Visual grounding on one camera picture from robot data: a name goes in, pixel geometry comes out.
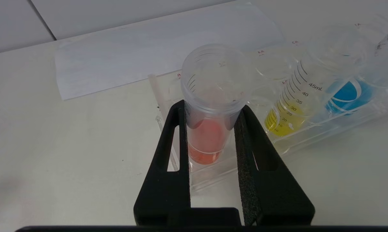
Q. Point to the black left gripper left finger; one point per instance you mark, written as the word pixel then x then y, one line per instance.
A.
pixel 163 193

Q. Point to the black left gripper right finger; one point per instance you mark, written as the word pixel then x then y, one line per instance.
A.
pixel 271 193

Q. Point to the test tube with red pigment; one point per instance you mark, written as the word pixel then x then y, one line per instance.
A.
pixel 210 96

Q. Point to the clear acrylic test tube rack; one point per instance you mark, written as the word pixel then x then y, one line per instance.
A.
pixel 309 141

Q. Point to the test tube with yellow pigment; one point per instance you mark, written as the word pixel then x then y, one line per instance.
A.
pixel 285 120

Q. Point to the test tube with blue pigment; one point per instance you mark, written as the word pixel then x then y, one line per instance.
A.
pixel 346 95

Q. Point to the white paper sheet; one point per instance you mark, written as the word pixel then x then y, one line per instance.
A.
pixel 148 51

